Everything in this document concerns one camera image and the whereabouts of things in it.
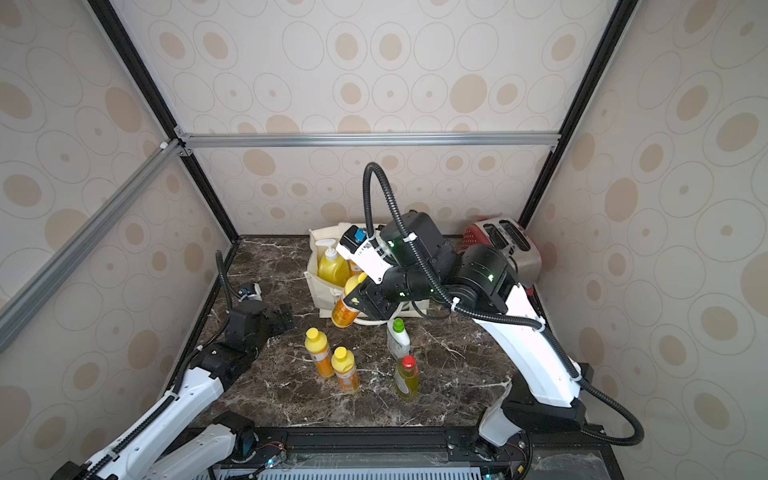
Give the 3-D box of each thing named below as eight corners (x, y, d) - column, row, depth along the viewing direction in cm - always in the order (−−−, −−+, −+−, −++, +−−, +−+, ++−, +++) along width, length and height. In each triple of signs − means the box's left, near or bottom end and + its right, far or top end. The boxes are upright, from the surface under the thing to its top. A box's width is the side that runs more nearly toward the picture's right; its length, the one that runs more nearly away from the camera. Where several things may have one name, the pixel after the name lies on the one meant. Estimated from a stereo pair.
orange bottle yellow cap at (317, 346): (319, 375, 87) (300, 339, 69) (327, 363, 89) (311, 325, 71) (332, 383, 86) (317, 349, 68) (341, 370, 88) (328, 334, 70)
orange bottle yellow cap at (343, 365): (341, 394, 84) (327, 362, 66) (345, 380, 86) (333, 345, 68) (357, 397, 83) (347, 366, 65) (360, 383, 86) (352, 348, 67)
